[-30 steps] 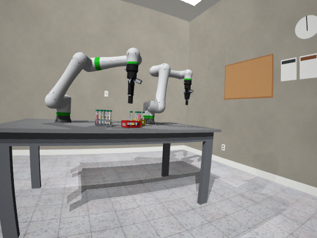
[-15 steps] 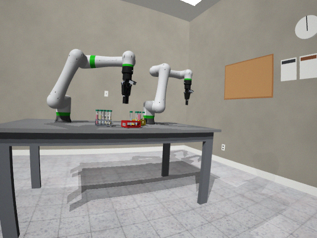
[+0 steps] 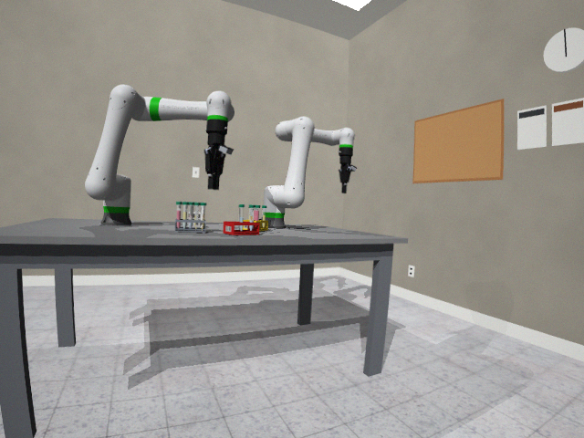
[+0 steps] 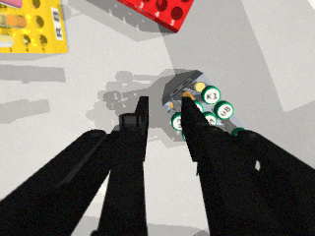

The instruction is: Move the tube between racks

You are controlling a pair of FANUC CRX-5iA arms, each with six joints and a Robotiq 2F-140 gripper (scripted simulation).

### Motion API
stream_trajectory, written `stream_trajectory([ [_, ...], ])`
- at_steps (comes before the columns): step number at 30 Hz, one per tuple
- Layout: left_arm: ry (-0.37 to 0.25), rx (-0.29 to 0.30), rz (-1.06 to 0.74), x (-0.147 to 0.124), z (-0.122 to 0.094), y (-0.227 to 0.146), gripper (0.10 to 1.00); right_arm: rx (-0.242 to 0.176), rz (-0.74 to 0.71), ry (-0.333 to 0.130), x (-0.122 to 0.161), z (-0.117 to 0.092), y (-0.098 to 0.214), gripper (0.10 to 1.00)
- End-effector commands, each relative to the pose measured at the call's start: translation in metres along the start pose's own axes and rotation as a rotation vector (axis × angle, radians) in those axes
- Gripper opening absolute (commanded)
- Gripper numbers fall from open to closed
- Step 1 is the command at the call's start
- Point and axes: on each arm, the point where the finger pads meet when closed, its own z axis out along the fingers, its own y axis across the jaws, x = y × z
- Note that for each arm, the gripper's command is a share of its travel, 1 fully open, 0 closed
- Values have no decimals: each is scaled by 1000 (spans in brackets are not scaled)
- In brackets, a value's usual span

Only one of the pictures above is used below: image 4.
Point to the yellow tube rack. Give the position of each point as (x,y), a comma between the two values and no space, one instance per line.
(50,31)

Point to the red rack with round wells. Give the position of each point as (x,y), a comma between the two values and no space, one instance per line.
(161,11)

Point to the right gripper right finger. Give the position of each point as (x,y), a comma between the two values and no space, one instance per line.
(238,202)

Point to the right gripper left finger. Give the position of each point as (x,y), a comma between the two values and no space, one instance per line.
(54,199)

